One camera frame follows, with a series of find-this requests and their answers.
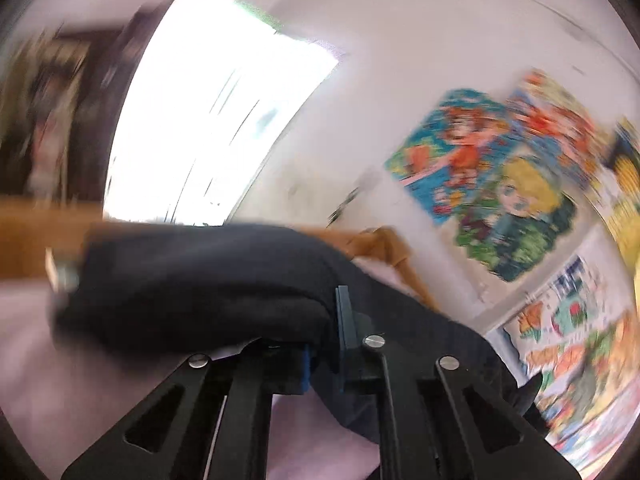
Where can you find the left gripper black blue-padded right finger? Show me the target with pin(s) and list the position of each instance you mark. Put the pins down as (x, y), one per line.
(436, 419)

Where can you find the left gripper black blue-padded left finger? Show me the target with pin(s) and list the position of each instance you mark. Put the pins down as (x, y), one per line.
(209, 419)

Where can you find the black puffer jacket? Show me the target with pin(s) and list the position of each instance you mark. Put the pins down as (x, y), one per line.
(165, 291)

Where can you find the pink bed sheet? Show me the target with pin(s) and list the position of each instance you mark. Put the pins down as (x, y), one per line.
(59, 400)

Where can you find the fruit juice drawing poster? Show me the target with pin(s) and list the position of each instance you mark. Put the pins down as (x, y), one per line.
(580, 334)

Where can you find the blond anime character poster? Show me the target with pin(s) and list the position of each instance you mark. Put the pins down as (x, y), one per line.
(516, 219)

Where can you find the red-haired girl poster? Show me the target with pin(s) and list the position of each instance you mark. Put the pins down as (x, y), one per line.
(458, 145)

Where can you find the bright window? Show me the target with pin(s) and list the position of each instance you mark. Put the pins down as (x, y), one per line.
(214, 89)

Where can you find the dark wooden cabinet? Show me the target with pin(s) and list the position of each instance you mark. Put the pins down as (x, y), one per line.
(61, 98)

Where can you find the wooden bed frame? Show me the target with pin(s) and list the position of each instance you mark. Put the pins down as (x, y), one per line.
(28, 230)

